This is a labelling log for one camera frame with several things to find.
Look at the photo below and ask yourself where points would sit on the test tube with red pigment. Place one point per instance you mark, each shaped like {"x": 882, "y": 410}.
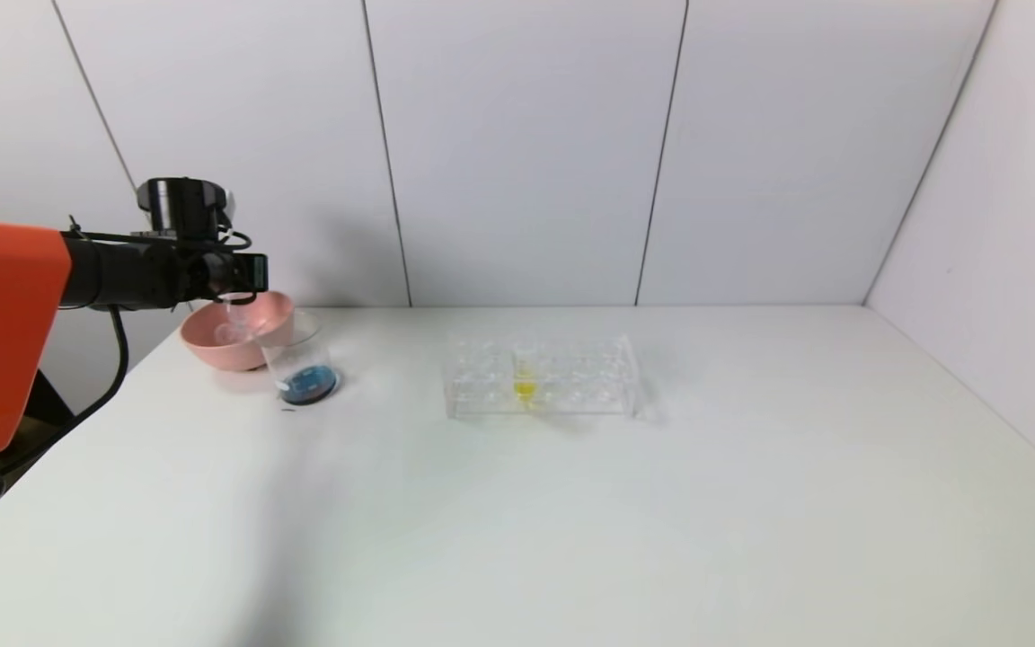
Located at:
{"x": 230, "y": 335}

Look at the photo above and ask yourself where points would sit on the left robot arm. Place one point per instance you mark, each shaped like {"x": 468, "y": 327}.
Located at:
{"x": 5, "y": 314}

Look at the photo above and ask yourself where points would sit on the clear glass beaker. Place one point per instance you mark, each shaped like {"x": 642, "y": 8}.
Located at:
{"x": 306, "y": 377}

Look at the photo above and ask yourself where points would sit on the test tube with blue pigment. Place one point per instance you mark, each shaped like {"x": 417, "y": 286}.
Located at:
{"x": 237, "y": 310}

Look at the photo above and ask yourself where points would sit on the test tube with yellow pigment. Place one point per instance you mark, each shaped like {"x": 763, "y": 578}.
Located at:
{"x": 525, "y": 386}

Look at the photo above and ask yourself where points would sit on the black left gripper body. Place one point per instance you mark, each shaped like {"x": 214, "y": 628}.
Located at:
{"x": 254, "y": 270}

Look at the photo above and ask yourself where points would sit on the pink bowl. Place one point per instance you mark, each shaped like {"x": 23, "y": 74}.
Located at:
{"x": 230, "y": 346}

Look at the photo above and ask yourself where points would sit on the clear acrylic test tube rack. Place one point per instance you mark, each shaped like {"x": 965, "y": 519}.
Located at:
{"x": 571, "y": 386}

